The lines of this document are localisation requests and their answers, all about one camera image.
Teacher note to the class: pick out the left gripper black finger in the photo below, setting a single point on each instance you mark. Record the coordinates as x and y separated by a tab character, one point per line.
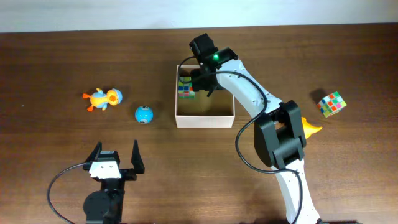
136	159
94	154

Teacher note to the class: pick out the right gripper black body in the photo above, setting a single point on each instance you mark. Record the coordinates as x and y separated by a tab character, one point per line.
204	82

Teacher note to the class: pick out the multicoloured puzzle cube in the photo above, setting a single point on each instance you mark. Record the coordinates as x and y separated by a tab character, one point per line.
331	104
185	89

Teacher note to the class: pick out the orange dinosaur toy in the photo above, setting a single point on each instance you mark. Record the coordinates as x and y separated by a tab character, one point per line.
310	129

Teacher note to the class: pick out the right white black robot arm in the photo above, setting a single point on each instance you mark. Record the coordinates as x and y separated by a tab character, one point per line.
279	134

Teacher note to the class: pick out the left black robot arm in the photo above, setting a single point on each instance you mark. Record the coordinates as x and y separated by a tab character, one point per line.
106	205

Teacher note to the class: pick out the open beige cardboard box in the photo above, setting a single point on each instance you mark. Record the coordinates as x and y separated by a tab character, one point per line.
216	111

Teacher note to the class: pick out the blue ball toy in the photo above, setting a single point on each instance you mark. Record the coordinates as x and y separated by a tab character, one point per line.
144	114

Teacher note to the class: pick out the orange and blue duck toy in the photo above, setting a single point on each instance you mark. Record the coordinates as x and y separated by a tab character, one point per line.
101	100

